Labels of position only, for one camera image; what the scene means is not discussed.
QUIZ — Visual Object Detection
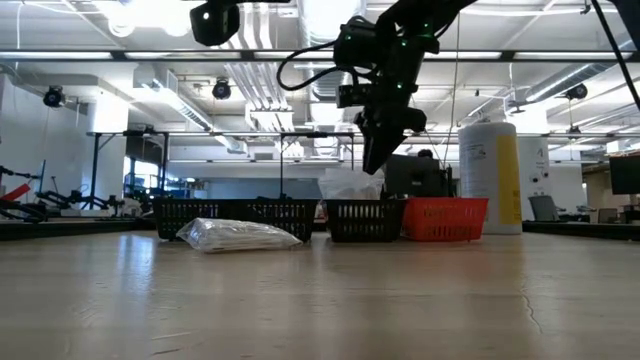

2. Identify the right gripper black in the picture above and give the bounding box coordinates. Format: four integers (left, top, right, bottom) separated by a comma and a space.
333, 14, 442, 176

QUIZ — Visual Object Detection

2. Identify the clear bag of cotton balls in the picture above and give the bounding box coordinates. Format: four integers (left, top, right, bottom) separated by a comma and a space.
317, 167, 387, 202
175, 216, 305, 254

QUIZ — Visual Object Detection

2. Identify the dark desktop monitor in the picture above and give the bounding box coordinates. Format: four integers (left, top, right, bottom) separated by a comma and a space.
383, 153, 454, 200
608, 153, 640, 197

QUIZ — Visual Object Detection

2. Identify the black plastic basket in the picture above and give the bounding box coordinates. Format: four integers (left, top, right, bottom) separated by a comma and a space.
152, 197, 239, 242
236, 197, 322, 244
324, 198, 408, 245

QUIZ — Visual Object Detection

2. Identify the red plastic basket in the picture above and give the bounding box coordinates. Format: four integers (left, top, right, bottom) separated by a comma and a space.
401, 196, 491, 244

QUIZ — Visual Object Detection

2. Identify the white yellow wipes canister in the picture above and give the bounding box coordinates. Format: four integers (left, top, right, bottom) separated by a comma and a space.
457, 121, 524, 236

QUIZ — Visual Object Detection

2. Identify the black ceiling spotlight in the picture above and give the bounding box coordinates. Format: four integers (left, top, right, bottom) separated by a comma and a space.
564, 82, 590, 102
42, 84, 67, 109
211, 78, 233, 101

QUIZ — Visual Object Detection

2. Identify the grey office chair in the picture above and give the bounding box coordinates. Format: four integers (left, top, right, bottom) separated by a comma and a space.
527, 194, 561, 223

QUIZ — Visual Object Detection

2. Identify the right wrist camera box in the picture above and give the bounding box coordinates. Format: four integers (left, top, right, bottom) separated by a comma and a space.
336, 83, 375, 110

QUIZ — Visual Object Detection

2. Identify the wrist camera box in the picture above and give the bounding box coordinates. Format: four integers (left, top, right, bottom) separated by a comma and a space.
336, 83, 375, 110
189, 0, 243, 48

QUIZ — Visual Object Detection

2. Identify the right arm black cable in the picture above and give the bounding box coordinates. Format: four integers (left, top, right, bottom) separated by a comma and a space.
275, 38, 352, 94

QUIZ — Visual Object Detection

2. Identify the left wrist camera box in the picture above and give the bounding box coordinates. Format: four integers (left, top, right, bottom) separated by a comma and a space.
189, 0, 243, 48

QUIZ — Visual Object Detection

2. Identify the black rack frame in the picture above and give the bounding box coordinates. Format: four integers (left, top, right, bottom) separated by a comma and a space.
85, 129, 173, 212

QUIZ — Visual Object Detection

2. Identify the red tool handle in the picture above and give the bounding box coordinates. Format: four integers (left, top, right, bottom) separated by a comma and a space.
0, 182, 32, 203

